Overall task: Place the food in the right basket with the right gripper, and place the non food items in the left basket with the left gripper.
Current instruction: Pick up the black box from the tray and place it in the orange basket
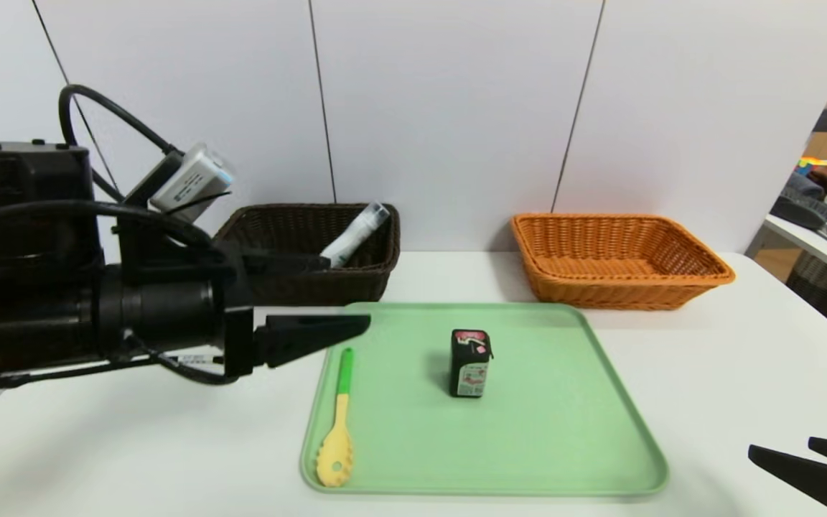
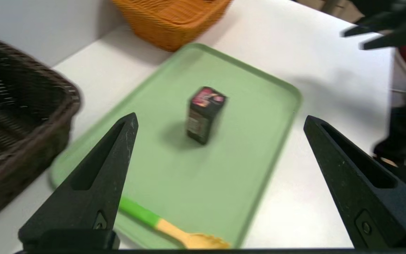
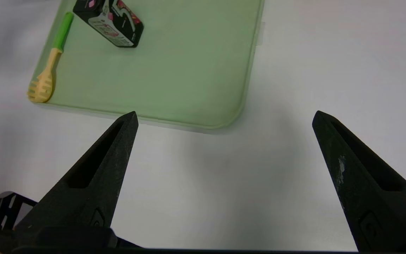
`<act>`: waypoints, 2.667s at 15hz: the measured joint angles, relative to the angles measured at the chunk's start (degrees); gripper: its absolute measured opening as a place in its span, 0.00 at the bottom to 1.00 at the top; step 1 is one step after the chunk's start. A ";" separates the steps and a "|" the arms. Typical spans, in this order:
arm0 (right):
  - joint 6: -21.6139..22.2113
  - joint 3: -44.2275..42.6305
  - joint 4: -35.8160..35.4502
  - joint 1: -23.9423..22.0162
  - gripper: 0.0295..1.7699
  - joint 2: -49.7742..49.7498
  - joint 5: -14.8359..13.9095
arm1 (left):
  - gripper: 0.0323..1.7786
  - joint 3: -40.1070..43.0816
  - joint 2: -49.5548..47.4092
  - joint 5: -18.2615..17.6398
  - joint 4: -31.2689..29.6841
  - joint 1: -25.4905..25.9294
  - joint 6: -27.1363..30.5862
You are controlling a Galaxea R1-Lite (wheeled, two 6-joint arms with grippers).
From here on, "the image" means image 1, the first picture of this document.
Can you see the rainbow coloured toy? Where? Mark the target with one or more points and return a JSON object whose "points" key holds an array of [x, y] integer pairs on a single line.
{"points": [[812, 162]]}

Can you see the black flat item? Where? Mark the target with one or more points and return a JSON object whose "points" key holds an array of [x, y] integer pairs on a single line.
{"points": [[797, 210]]}

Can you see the orange and black left arm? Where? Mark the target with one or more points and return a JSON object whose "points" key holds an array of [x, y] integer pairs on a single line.
{"points": [[19, 179]]}

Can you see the dark brown wicker basket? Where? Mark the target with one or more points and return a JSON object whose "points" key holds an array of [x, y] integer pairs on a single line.
{"points": [[291, 230]]}

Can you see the brown plush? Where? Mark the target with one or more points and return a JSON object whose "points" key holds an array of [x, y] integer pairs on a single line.
{"points": [[824, 177]]}

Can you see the white side table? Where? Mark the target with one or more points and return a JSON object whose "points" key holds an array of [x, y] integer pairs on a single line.
{"points": [[797, 233]]}

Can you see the clear plastic white bottle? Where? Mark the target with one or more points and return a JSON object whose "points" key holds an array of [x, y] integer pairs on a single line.
{"points": [[352, 237]]}

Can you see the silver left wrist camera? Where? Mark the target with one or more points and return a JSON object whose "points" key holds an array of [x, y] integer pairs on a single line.
{"points": [[194, 179]]}

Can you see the orange wicker basket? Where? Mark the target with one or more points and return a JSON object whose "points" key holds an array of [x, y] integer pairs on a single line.
{"points": [[622, 244]]}

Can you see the light green plastic tray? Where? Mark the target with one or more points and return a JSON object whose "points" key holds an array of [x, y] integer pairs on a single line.
{"points": [[543, 431]]}

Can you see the black drink carton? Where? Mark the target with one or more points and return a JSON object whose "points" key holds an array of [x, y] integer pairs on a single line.
{"points": [[469, 359]]}

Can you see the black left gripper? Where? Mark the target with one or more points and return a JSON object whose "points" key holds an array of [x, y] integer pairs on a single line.
{"points": [[239, 310]]}

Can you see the dark grey cloth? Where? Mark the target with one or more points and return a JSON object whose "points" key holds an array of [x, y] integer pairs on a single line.
{"points": [[801, 187]]}

